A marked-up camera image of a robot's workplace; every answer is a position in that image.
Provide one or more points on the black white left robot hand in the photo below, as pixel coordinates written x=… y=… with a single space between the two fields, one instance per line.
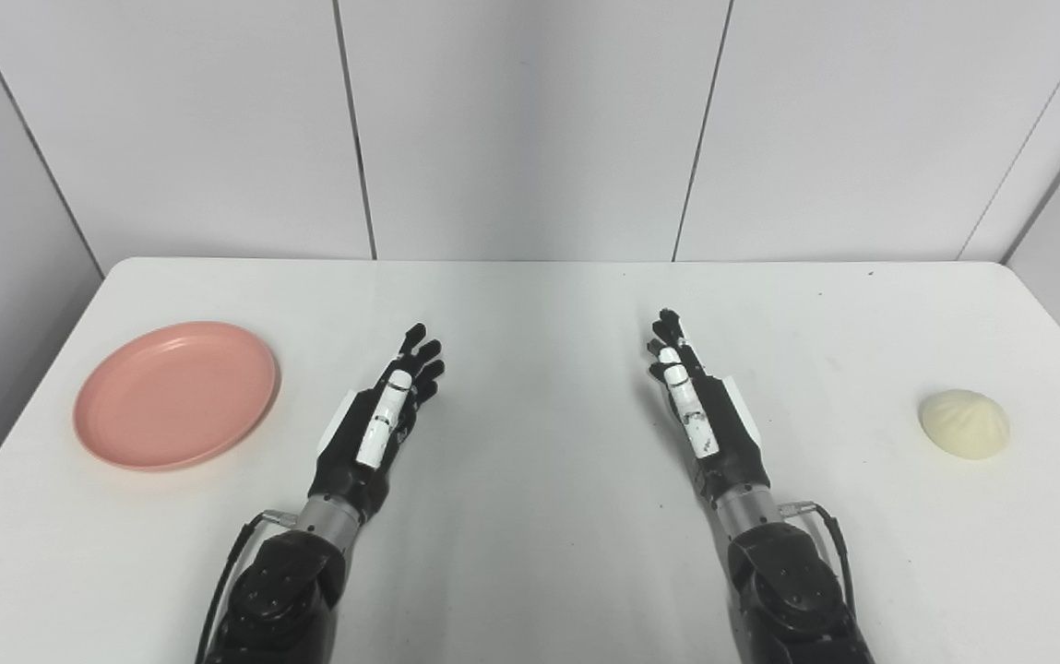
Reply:
x=373 y=433

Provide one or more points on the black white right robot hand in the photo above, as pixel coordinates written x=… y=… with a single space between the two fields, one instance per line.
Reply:
x=709 y=424

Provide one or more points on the pink round plate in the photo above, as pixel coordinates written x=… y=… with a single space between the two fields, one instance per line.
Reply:
x=177 y=395

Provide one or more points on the cream steamed bun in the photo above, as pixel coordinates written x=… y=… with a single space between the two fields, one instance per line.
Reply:
x=965 y=424

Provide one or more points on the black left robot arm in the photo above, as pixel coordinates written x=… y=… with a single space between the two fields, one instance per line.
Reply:
x=285 y=590

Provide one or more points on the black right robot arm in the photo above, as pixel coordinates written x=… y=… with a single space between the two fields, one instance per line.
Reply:
x=792 y=581

